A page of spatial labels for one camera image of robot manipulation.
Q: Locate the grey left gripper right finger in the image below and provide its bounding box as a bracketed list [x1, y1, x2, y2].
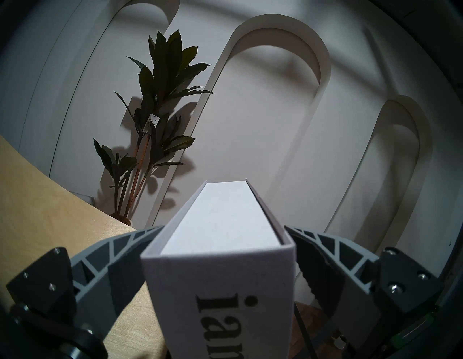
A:
[285, 226, 445, 353]

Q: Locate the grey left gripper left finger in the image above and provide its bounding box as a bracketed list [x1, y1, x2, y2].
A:
[7, 225, 165, 339]

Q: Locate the grey ianra hardcover book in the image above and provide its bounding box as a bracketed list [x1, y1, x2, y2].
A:
[140, 178, 297, 359]

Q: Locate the dark green potted plant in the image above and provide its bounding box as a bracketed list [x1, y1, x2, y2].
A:
[93, 30, 214, 227]

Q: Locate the black wire book stand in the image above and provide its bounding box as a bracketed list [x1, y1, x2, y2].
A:
[294, 302, 319, 359]

